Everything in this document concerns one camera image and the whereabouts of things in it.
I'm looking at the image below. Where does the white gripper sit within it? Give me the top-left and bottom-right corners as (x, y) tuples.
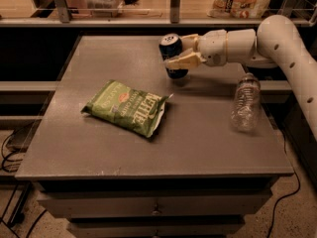
(164, 30), (227, 69)

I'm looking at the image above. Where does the blue pepsi can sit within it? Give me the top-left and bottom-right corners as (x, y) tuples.
(158, 33), (188, 79)

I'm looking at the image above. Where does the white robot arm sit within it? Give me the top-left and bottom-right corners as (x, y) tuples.
(164, 15), (317, 138)

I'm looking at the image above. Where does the snack bag on shelf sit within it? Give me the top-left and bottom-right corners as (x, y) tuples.
(207, 0), (270, 19)

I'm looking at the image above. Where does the green kettle chips bag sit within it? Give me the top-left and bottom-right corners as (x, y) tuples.
(81, 79), (170, 138)

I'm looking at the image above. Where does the clear plastic water bottle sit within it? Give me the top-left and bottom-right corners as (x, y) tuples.
(231, 72), (261, 132)

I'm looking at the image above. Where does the clear plastic container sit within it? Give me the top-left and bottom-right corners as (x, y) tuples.
(85, 0), (123, 18)

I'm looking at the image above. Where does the grey drawer cabinet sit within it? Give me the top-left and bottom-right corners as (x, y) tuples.
(38, 187), (271, 238)

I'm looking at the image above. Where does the black floor cable right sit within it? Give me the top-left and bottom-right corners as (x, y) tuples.
(265, 129), (302, 238)

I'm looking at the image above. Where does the metal shelf rail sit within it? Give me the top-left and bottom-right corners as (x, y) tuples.
(0, 0), (317, 28)

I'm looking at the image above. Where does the black cables left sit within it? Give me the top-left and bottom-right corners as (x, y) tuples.
(0, 122), (48, 238)

